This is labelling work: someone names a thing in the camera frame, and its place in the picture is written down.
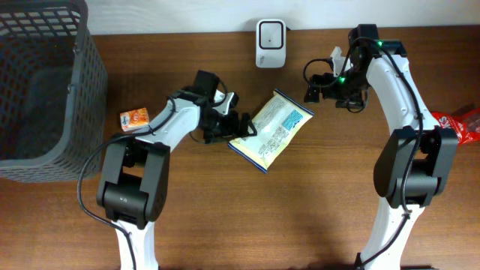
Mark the white barcode scanner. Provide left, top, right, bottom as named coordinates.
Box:
left=256, top=19, right=287, bottom=68

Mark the grey plastic mesh basket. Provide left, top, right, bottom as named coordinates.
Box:
left=1, top=0, right=108, bottom=183

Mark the red Hacks candy bag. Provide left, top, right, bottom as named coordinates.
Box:
left=432, top=108, right=479, bottom=145

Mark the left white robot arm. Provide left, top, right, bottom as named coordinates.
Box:
left=96, top=70, right=257, bottom=269

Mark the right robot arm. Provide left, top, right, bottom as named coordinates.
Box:
left=304, top=24, right=458, bottom=269

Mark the orange tissue pack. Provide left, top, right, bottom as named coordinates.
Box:
left=119, top=108, right=150, bottom=131

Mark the yellow snack bag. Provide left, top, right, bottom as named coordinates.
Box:
left=227, top=88, right=314, bottom=173

